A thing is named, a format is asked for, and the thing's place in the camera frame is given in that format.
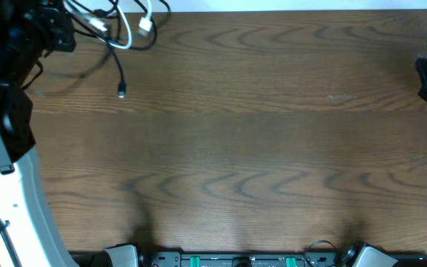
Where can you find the black mounting rail base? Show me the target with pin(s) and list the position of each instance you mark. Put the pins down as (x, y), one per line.
(357, 254)

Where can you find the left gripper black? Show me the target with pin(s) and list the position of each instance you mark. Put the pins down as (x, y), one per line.
(55, 15)

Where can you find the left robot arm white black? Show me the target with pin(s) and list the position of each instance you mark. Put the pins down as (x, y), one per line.
(29, 30)

